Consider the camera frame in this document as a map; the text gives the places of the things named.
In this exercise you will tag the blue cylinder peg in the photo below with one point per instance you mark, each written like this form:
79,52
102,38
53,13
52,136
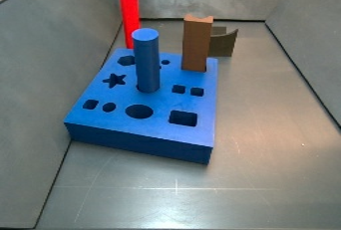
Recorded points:
147,58

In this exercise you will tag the dark grey curved bracket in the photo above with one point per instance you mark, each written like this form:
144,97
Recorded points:
221,42

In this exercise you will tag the blue foam shape board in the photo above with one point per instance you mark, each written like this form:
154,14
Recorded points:
167,123

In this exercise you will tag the red hexagon peg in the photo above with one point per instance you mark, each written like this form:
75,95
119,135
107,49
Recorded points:
131,19

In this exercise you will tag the brown notched block peg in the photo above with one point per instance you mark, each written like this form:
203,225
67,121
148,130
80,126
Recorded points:
195,41

